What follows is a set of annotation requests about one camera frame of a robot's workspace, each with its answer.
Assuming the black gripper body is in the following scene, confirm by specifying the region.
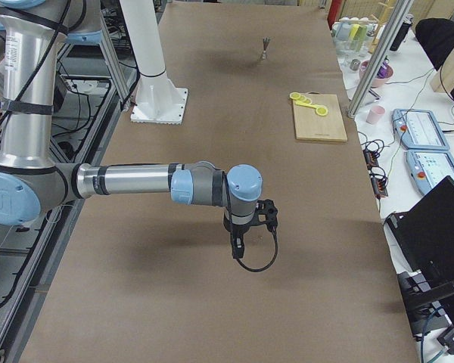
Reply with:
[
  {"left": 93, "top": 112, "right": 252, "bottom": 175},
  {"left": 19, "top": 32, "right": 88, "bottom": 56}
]
[{"left": 224, "top": 199, "right": 278, "bottom": 259}]

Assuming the steel double jigger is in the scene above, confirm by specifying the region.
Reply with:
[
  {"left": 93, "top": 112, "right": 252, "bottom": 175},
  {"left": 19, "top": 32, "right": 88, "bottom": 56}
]
[{"left": 260, "top": 37, "right": 271, "bottom": 61}]

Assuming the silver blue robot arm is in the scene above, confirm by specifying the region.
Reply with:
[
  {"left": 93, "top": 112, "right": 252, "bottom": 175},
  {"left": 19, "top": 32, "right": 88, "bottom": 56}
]
[{"left": 0, "top": 1, "right": 278, "bottom": 261}]

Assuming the pink plastic cup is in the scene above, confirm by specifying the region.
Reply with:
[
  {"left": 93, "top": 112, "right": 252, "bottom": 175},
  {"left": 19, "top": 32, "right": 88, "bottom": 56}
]
[{"left": 366, "top": 105, "right": 385, "bottom": 125}]

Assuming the bamboo cutting board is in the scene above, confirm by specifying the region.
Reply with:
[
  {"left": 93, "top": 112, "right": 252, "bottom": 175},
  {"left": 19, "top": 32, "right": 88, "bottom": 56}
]
[{"left": 291, "top": 92, "right": 347, "bottom": 142}]

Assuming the lemon slice top of pair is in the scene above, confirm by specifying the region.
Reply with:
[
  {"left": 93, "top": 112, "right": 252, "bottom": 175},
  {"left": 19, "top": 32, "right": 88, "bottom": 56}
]
[{"left": 316, "top": 107, "right": 328, "bottom": 116}]

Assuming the yellow plastic knife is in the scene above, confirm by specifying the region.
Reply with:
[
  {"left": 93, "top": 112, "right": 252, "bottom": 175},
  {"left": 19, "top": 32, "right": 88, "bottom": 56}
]
[{"left": 294, "top": 101, "right": 324, "bottom": 110}]

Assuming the teach pendant near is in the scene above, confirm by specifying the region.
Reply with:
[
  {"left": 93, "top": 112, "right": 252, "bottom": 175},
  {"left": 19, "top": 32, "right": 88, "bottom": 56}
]
[{"left": 406, "top": 149, "right": 454, "bottom": 195}]

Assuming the teach pendant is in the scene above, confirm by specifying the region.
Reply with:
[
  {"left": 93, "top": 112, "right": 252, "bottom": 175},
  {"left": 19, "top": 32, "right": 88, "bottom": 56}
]
[
  {"left": 391, "top": 108, "right": 449, "bottom": 151},
  {"left": 406, "top": 149, "right": 454, "bottom": 195}
]

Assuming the black laptop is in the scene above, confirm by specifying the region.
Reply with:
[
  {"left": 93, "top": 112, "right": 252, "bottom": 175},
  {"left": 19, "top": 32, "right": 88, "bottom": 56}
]
[{"left": 385, "top": 176, "right": 454, "bottom": 283}]

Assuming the teach pendant far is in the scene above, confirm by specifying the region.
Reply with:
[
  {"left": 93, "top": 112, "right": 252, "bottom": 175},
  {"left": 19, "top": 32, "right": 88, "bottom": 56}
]
[{"left": 391, "top": 108, "right": 449, "bottom": 151}]

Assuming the pink bowl with purple cloth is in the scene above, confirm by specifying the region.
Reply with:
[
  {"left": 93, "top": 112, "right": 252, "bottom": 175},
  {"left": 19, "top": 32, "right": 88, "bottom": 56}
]
[{"left": 359, "top": 58, "right": 393, "bottom": 88}]

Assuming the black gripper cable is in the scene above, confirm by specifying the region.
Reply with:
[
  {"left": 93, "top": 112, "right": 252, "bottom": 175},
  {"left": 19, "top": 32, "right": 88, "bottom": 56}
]
[{"left": 226, "top": 172, "right": 280, "bottom": 272}]

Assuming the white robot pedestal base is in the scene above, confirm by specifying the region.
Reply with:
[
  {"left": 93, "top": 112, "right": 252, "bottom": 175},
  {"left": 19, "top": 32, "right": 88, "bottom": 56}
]
[{"left": 120, "top": 0, "right": 188, "bottom": 125}]

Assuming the aluminium frame post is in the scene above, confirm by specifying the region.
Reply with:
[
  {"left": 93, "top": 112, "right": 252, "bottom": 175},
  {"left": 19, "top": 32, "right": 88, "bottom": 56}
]
[{"left": 347, "top": 0, "right": 413, "bottom": 119}]

